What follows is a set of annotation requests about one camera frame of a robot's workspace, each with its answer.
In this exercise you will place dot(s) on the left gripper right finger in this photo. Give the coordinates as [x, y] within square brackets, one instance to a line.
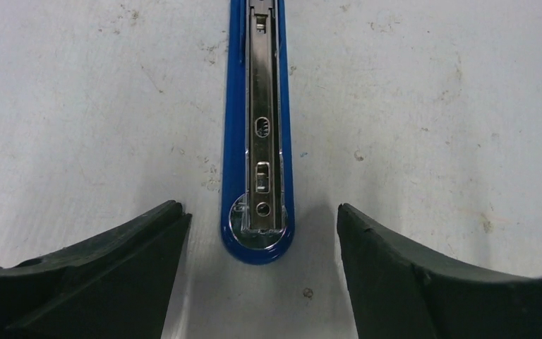
[402, 289]

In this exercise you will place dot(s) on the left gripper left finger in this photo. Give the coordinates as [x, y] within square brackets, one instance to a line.
[116, 284]

